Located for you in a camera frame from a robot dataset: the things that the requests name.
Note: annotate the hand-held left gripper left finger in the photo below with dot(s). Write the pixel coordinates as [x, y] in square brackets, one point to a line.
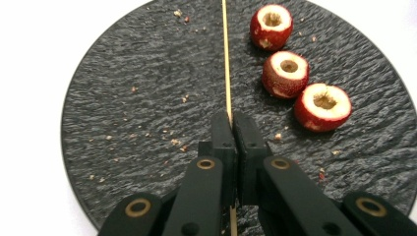
[200, 193]

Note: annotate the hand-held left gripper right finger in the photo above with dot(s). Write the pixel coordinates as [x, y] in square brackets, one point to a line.
[288, 196]

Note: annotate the cored red hawthorn fruit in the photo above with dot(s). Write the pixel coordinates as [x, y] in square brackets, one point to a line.
[270, 28]
[323, 108]
[285, 75]

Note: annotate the round black slate plate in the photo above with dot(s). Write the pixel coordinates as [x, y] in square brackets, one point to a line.
[147, 98]

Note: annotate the thin bamboo skewer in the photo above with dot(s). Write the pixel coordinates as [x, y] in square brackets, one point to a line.
[226, 65]

